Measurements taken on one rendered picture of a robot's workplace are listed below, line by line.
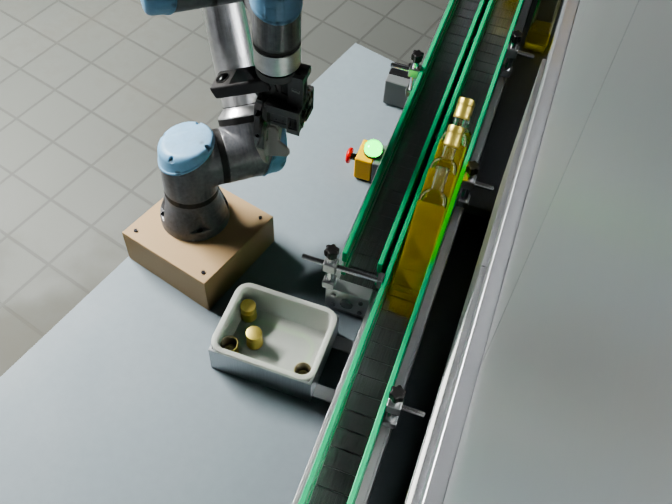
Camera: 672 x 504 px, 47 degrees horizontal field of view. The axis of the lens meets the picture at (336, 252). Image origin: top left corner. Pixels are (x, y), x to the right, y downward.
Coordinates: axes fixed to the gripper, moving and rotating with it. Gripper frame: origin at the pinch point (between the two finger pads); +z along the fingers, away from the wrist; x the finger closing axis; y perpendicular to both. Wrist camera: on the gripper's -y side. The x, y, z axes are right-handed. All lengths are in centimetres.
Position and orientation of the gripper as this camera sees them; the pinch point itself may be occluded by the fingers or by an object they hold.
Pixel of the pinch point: (268, 145)
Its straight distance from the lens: 142.8
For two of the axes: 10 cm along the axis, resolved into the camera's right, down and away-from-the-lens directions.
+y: 9.4, 2.9, -1.6
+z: -0.4, 5.7, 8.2
